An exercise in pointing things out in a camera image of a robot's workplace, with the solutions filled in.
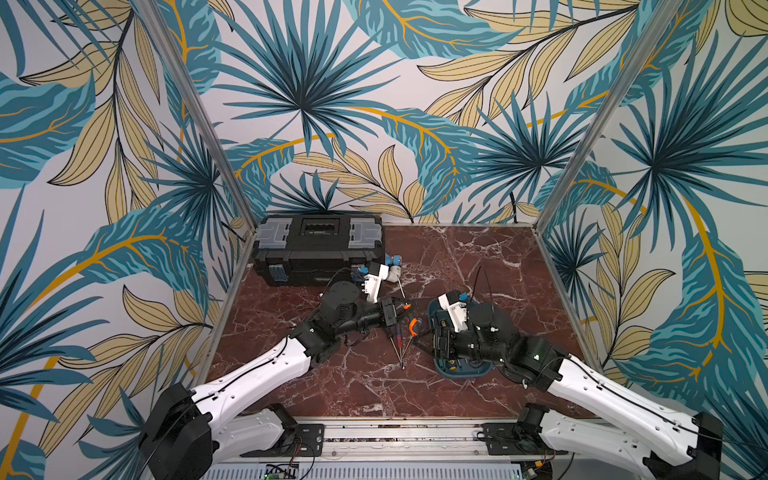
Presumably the blue red screwdriver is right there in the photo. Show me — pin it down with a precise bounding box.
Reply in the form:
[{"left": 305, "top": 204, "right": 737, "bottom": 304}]
[{"left": 392, "top": 325, "right": 405, "bottom": 369}]

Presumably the orange black small screwdriver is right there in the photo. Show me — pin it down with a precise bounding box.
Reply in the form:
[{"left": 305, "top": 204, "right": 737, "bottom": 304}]
[{"left": 408, "top": 318, "right": 424, "bottom": 337}]

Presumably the grey clear screwdriver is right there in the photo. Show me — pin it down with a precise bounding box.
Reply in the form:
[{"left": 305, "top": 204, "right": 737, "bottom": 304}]
[{"left": 401, "top": 337, "right": 414, "bottom": 362}]

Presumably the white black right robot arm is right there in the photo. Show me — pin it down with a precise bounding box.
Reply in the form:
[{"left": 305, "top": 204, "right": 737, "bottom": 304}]
[{"left": 428, "top": 292, "right": 724, "bottom": 479}]

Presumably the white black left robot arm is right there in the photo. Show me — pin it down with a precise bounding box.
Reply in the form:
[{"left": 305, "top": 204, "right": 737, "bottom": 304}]
[{"left": 139, "top": 281, "right": 411, "bottom": 479}]

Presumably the teal plastic storage tray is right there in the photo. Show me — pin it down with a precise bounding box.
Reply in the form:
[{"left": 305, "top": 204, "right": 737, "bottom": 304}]
[{"left": 428, "top": 299, "right": 494, "bottom": 381}]

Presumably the small blue white toy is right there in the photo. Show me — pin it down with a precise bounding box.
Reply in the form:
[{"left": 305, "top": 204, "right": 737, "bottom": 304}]
[{"left": 385, "top": 255, "right": 402, "bottom": 283}]

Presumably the black plastic toolbox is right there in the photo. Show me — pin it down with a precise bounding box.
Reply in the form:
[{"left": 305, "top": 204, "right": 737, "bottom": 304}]
[{"left": 252, "top": 214, "right": 385, "bottom": 287}]

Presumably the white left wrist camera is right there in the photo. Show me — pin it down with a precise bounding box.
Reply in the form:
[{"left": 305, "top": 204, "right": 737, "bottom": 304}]
[{"left": 362, "top": 262, "right": 389, "bottom": 304}]

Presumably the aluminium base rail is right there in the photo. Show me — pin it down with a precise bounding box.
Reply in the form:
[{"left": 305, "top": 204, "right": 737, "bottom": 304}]
[{"left": 140, "top": 418, "right": 655, "bottom": 480}]

